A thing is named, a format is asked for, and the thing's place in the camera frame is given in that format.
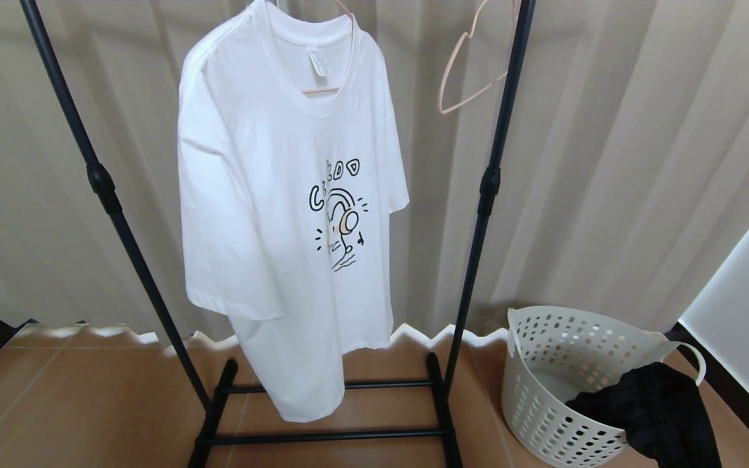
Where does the white printed sleeveless top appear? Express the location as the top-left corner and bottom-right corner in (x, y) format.
(176, 0), (412, 424)

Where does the pink clothes hanger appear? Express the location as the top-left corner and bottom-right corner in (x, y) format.
(274, 0), (358, 98)
(438, 0), (522, 116)

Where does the black clothes rack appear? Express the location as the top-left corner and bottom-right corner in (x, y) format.
(18, 0), (538, 468)

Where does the white laundry basket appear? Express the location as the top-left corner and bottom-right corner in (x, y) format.
(501, 305), (709, 468)

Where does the beige curtain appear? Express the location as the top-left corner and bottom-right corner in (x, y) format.
(0, 0), (749, 346)

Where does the black garment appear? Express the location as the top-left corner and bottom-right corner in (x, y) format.
(564, 361), (725, 468)

